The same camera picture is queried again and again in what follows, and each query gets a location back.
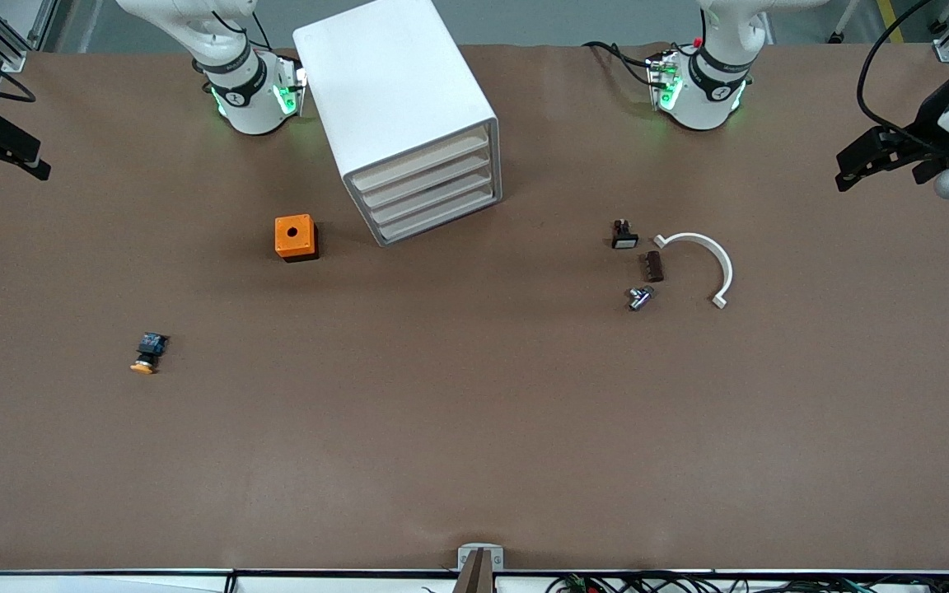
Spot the orange push button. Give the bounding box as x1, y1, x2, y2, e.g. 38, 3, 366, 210
129, 333, 170, 376

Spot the white curved plastic clamp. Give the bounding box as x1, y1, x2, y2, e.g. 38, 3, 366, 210
653, 232, 735, 310

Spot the orange box with hole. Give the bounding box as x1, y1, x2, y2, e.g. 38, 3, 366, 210
273, 213, 320, 263

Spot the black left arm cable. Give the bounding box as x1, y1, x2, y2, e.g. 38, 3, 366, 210
855, 0, 949, 142

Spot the black cable bundle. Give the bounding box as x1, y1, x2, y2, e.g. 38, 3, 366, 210
547, 572, 949, 593

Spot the grey table edge bracket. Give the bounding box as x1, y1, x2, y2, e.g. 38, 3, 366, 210
457, 544, 505, 572

